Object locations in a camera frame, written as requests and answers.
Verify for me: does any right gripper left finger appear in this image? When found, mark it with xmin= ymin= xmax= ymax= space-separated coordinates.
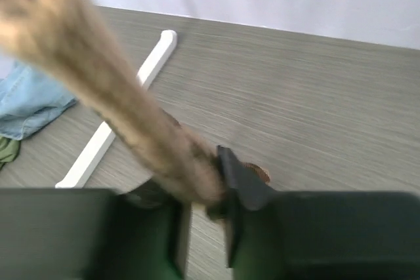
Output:
xmin=1 ymin=184 xmax=191 ymax=280

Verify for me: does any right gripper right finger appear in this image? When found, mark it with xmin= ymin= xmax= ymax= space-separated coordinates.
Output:
xmin=217 ymin=146 xmax=419 ymax=279

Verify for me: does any brown argyle sock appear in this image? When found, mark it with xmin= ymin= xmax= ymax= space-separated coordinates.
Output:
xmin=0 ymin=0 xmax=272 ymax=207

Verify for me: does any metal clothes rack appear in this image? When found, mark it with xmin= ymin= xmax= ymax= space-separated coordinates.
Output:
xmin=56 ymin=30 xmax=177 ymax=188

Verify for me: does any green t-shirt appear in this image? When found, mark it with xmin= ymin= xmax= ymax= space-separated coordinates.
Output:
xmin=0 ymin=136 xmax=20 ymax=169

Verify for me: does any blue cloth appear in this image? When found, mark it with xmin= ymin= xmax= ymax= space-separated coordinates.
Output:
xmin=1 ymin=62 xmax=77 ymax=140

